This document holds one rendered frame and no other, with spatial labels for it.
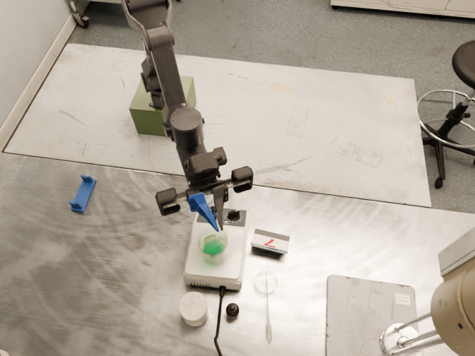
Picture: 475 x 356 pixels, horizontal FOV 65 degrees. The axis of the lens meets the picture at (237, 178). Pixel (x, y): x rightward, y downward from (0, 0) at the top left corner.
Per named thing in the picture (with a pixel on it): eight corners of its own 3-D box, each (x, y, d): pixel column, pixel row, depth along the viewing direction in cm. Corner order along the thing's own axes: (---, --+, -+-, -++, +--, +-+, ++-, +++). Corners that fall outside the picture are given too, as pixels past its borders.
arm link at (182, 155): (176, 152, 81) (169, 125, 73) (201, 145, 82) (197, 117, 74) (184, 177, 77) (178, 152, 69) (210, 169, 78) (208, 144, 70)
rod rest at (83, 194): (85, 179, 102) (80, 171, 99) (97, 180, 101) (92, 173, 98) (71, 210, 97) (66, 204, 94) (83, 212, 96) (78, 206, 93)
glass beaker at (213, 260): (217, 274, 80) (215, 261, 72) (194, 256, 82) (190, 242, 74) (236, 249, 82) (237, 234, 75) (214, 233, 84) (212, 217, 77)
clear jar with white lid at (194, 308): (189, 297, 85) (184, 287, 78) (213, 304, 84) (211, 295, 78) (179, 323, 82) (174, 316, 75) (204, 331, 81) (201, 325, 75)
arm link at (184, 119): (163, 130, 80) (153, 91, 70) (199, 119, 82) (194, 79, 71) (179, 171, 75) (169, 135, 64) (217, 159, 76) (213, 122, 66)
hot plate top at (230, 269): (194, 224, 86) (193, 222, 85) (244, 229, 86) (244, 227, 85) (184, 275, 80) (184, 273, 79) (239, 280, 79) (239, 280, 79)
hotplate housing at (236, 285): (199, 209, 97) (196, 195, 90) (249, 214, 96) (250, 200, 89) (184, 295, 85) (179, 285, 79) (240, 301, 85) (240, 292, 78)
